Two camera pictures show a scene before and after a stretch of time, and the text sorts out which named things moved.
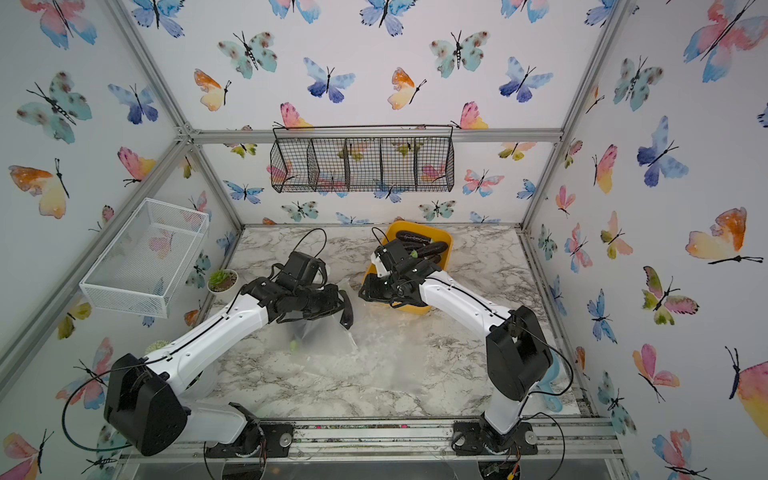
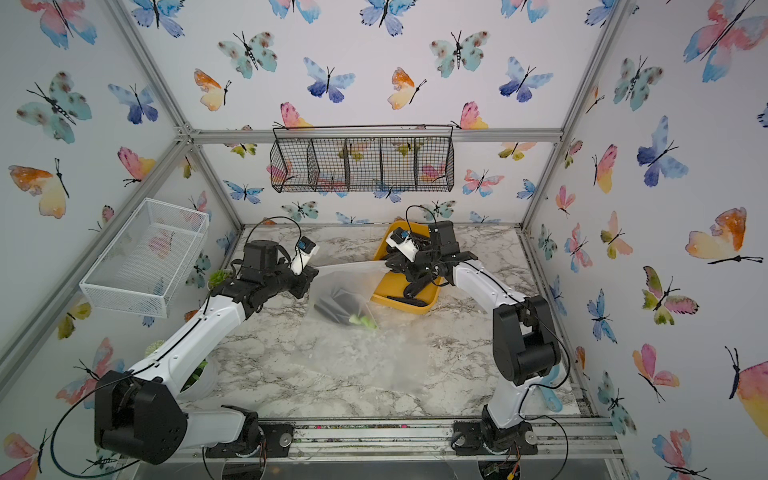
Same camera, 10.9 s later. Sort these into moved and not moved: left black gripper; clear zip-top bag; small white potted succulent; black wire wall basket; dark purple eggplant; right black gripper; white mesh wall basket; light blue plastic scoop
Moved: dark purple eggplant; right black gripper; clear zip-top bag; left black gripper
Not moved: black wire wall basket; white mesh wall basket; small white potted succulent; light blue plastic scoop
